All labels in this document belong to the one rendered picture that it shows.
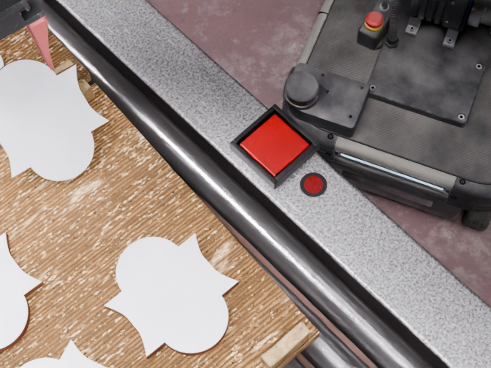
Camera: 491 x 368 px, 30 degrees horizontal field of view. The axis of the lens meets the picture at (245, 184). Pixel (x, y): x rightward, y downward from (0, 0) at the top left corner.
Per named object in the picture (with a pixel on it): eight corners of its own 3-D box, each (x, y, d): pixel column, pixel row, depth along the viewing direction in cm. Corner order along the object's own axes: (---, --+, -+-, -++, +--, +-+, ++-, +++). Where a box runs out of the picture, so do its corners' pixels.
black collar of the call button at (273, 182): (275, 109, 112) (275, 103, 110) (319, 150, 109) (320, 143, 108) (229, 149, 110) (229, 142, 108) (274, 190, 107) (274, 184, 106)
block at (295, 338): (300, 326, 98) (301, 319, 96) (312, 339, 98) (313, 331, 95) (259, 361, 97) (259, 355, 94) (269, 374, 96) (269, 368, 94)
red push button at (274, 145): (275, 117, 111) (275, 112, 110) (310, 150, 109) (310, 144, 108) (239, 149, 110) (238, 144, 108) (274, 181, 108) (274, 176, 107)
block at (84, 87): (88, 87, 111) (83, 75, 109) (96, 97, 111) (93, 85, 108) (47, 115, 110) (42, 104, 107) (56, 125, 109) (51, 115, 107)
